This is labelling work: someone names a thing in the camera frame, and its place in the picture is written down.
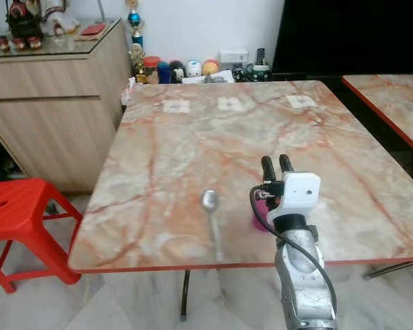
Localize purple cup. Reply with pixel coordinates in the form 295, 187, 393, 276
252, 198, 277, 232

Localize silver metal spoon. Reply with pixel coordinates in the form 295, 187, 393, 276
200, 190, 226, 263

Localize white paper label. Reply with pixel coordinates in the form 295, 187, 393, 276
216, 96, 246, 112
286, 94, 318, 109
162, 99, 191, 114

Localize green mug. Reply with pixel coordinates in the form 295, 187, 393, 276
245, 62, 272, 82

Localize white paper sheets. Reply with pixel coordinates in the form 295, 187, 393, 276
182, 69, 236, 85

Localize orange round toy figure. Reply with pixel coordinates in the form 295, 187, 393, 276
202, 58, 220, 76

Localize white round toy figure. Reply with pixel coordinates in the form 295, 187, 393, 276
186, 59, 202, 78

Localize dark metal table leg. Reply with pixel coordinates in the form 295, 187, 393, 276
363, 259, 413, 280
179, 269, 191, 322

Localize blue container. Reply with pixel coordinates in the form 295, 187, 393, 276
158, 61, 171, 85

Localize black television screen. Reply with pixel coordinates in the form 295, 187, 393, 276
271, 0, 413, 76

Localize red plastic stool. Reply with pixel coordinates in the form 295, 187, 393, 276
0, 178, 84, 294

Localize jar with red lid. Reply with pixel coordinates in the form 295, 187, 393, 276
142, 56, 161, 85

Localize wooden cabinet with glass top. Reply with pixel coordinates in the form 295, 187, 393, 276
0, 19, 134, 194

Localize gold and blue trophy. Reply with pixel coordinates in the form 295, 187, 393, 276
125, 0, 147, 85

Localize dark statue figurine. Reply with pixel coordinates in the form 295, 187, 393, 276
6, 0, 45, 39

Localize flat red packet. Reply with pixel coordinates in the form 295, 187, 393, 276
80, 23, 107, 37

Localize white statue figurine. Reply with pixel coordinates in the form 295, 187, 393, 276
43, 0, 81, 36

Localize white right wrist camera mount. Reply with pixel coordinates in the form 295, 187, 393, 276
273, 172, 322, 220

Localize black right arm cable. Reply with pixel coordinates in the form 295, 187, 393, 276
248, 184, 339, 318

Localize white wall socket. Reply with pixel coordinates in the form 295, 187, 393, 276
219, 49, 249, 64

